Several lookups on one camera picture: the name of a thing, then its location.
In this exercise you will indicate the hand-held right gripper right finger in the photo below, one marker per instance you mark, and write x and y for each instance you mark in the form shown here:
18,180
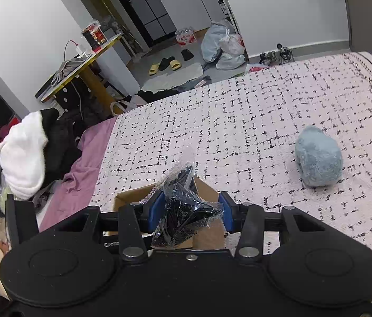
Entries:
228,212

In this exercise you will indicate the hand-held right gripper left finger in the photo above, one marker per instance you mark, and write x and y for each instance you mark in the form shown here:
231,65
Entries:
156,211

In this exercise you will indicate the black item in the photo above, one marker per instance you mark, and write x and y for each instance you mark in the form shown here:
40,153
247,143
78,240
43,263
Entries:
181,213

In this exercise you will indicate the brown cardboard box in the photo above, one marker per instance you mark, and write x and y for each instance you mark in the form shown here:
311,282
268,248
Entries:
207,236

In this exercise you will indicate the white fluffy garment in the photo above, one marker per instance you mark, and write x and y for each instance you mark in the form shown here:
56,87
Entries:
21,158

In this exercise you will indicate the purple bed sheet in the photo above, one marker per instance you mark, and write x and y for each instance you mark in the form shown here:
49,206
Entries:
87,165

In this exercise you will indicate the black clothes pile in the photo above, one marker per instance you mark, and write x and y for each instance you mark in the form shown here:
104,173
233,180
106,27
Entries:
62,142

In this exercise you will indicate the red cloth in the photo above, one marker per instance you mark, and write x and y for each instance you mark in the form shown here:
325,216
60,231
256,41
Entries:
7,130

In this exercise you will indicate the light blue plush toy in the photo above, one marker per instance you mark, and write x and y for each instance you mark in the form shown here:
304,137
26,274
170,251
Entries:
319,157

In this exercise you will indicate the beige tote bag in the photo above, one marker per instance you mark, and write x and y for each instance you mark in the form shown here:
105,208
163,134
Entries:
124,107

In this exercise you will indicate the white floor mat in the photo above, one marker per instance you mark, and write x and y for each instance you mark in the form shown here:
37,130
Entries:
172,77

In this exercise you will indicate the yellow slipper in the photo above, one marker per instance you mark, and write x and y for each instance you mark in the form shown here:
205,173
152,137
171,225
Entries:
175,64
154,69

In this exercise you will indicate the black slipper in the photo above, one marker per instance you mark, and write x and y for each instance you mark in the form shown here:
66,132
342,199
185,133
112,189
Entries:
187,54
166,63

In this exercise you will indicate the pale grey plastic bag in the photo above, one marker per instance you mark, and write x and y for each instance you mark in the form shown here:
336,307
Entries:
230,62

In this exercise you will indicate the grey cloth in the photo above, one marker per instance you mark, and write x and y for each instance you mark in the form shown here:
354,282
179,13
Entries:
68,71

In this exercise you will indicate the round white yellow-legged table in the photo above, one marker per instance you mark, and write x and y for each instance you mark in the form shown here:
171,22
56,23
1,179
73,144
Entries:
83,67

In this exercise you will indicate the white plastic bag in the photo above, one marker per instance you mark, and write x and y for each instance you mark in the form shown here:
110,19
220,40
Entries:
233,44

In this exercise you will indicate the grey-blue plastic bag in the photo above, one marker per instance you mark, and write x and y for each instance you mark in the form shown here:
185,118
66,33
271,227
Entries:
214,41

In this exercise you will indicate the pack of water bottles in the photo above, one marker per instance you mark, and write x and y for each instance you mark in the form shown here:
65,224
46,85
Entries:
186,36

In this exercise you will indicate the red and black box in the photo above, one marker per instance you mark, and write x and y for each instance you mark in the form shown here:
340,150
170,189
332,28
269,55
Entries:
94,36

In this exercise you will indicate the black panelled door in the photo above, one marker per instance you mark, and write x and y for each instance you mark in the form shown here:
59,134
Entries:
143,10

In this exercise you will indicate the black and white bottle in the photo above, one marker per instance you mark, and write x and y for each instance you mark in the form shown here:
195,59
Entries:
221,5

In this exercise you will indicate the white cabinet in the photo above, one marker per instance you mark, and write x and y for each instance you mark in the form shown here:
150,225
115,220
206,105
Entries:
199,3

